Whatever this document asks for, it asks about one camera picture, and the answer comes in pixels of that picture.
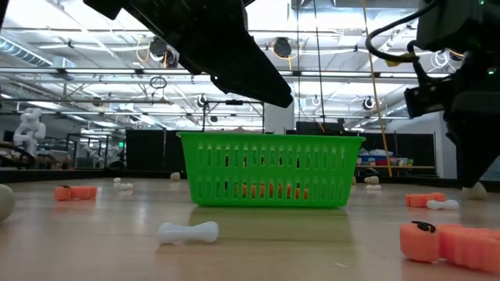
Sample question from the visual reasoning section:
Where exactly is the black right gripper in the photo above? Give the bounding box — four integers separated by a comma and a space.
404, 84, 500, 188

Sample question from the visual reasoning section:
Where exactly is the white building column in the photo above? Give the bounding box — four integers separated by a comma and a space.
264, 82, 296, 135

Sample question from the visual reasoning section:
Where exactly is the grey ventilation duct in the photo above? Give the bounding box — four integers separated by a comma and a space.
0, 37, 54, 67

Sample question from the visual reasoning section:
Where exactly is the thin black hanging cable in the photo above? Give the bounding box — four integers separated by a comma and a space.
295, 0, 302, 133

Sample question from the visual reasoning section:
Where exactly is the black metal stand frame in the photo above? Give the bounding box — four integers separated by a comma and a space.
202, 97, 266, 133

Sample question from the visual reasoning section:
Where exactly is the grey hanging cloth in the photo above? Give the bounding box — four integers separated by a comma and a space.
480, 158, 500, 181

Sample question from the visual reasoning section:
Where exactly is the yellow hanging cable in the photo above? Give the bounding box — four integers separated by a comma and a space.
361, 0, 394, 178

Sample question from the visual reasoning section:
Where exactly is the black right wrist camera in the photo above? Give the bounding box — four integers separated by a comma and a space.
416, 0, 484, 52

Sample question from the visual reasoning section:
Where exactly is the black cable yellow tag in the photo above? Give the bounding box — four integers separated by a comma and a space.
365, 0, 441, 66

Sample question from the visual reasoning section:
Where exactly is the wooden shelf board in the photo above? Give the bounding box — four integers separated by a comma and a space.
355, 165, 436, 170

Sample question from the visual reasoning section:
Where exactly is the black background monitor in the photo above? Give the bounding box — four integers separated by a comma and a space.
295, 121, 345, 136

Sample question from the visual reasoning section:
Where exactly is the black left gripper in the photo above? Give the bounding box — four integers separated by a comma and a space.
84, 0, 294, 108

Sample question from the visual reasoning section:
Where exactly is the green plastic basket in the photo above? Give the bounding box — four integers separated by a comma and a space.
176, 131, 367, 208

